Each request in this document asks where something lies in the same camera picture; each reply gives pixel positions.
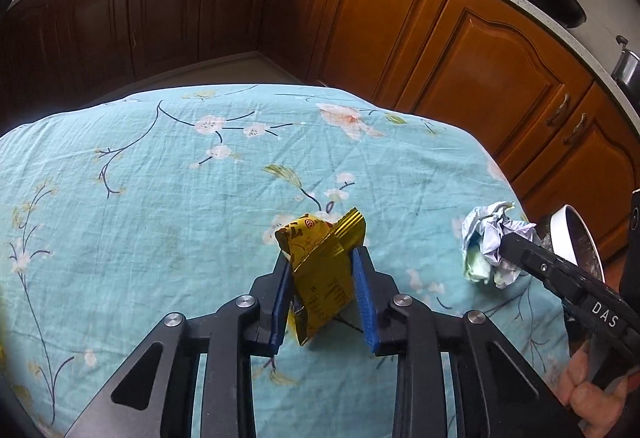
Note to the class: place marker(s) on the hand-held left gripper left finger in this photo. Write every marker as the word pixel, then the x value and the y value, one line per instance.
pixel 280 303

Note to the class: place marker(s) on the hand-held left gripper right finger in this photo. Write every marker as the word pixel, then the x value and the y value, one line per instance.
pixel 364 303

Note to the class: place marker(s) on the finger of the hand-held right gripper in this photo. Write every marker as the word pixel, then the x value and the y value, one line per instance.
pixel 530 255

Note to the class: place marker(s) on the white paper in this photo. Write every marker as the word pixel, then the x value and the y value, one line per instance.
pixel 487 238

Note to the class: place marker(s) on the white rimmed trash bin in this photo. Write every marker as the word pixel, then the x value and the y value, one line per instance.
pixel 575 238

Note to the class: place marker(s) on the yellow snack wrapper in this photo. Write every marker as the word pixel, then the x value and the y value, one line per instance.
pixel 320 268

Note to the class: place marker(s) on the person's right hand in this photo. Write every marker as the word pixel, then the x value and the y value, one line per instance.
pixel 585 393

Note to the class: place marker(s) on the teal floral tablecloth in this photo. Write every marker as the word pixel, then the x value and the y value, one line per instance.
pixel 175 218

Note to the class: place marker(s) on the steel pot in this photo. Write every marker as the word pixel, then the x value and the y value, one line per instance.
pixel 629 67

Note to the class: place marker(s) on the wooden base cabinet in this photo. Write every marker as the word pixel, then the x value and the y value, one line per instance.
pixel 150 7
pixel 450 57

